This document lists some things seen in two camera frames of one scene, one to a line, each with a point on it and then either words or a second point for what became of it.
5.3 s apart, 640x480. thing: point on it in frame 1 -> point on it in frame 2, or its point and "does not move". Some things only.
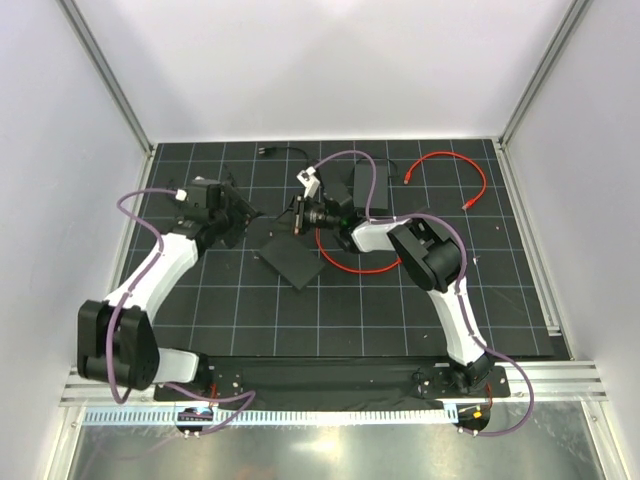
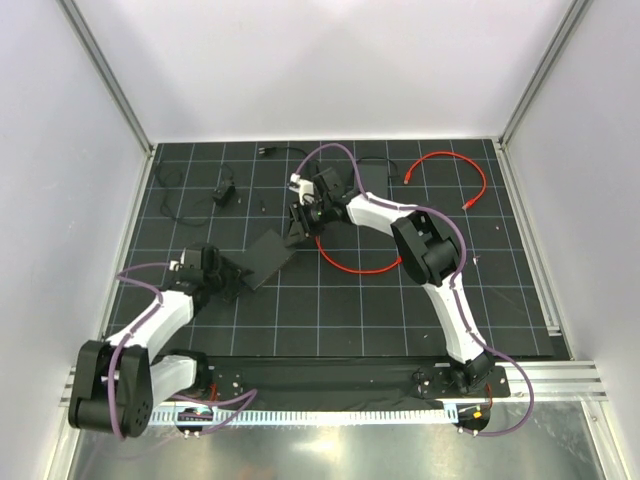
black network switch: (295, 257) -> (263, 257)
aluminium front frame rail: (573, 380) does not move
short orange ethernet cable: (469, 203) does not move
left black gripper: (242, 210) -> (232, 272)
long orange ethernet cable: (352, 269) does not move
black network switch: (362, 185) does not move
